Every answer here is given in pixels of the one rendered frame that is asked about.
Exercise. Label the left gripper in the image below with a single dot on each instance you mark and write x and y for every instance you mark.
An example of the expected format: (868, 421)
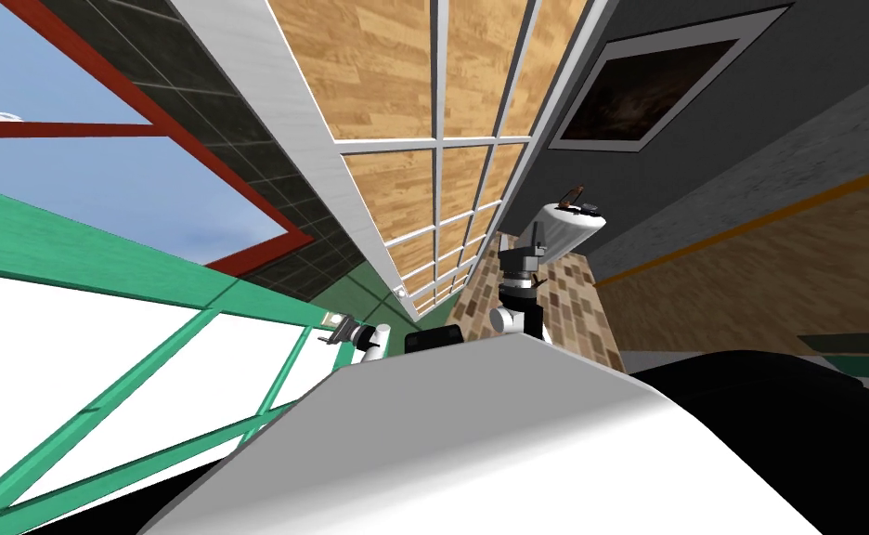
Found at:
(344, 331)

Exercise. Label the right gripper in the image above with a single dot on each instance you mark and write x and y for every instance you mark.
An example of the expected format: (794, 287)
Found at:
(522, 262)

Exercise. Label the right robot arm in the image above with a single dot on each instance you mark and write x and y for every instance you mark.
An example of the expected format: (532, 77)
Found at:
(791, 446)

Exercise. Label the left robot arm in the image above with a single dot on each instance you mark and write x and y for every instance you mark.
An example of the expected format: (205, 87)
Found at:
(373, 343)

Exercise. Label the white sink with faucet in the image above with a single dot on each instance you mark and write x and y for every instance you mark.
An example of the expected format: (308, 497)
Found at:
(564, 227)

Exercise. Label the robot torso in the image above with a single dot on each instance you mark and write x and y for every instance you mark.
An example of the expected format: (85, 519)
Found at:
(434, 446)

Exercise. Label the grey framed dark mirror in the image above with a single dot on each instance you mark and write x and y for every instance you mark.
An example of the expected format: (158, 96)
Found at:
(646, 89)

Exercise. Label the green framed glass door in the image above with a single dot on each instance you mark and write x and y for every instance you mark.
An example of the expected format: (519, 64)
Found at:
(145, 357)

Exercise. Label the red framed window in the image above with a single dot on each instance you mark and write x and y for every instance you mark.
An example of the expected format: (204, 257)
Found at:
(108, 171)

